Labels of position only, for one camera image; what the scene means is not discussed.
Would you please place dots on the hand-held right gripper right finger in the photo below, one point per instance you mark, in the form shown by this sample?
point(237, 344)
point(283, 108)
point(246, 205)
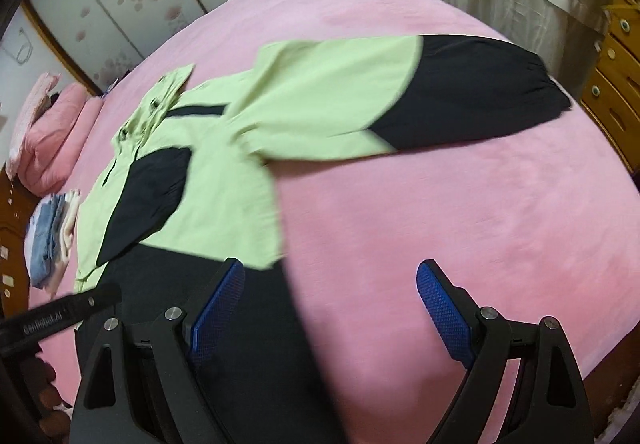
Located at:
point(444, 314)

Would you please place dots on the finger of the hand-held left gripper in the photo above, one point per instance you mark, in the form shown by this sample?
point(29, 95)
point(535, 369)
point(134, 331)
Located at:
point(97, 299)

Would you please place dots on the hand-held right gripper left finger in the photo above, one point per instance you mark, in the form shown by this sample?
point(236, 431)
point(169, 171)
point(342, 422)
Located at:
point(219, 311)

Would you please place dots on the green and black jacket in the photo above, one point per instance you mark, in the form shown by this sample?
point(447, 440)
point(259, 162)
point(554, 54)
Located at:
point(210, 194)

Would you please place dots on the person's left hand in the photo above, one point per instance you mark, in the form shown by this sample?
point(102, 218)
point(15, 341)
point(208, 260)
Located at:
point(47, 391)

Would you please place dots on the folded blue jeans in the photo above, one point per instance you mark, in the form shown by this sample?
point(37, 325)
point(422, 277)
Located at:
point(47, 239)

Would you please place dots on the folded cream cloth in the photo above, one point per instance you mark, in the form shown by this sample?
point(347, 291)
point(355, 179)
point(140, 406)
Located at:
point(70, 224)

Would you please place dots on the brown wooden headboard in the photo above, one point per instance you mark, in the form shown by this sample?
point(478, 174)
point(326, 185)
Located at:
point(12, 229)

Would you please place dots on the pink lace pillow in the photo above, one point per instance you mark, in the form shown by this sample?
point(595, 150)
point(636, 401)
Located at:
point(30, 109)

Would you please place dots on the yellow wooden drawer cabinet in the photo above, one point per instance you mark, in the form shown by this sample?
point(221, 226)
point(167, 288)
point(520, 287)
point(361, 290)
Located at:
point(615, 89)

